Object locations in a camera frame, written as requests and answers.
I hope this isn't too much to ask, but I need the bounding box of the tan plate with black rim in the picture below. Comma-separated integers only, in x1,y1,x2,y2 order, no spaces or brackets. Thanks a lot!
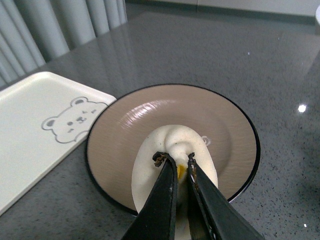
86,84,261,215

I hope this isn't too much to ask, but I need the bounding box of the white tray with bear print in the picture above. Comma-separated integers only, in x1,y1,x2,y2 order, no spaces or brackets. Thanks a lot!
0,71,115,213

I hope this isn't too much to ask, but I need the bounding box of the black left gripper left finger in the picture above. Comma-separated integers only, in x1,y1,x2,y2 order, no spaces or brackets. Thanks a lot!
122,151,178,240

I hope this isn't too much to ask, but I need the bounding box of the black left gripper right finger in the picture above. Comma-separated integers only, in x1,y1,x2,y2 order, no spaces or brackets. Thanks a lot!
187,153,264,240

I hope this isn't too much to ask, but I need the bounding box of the grey pleated curtain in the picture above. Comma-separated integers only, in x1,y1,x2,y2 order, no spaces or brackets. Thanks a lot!
0,0,127,87

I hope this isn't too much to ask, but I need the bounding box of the white steamed bun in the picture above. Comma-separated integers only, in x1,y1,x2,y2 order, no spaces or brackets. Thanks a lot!
131,125,218,240

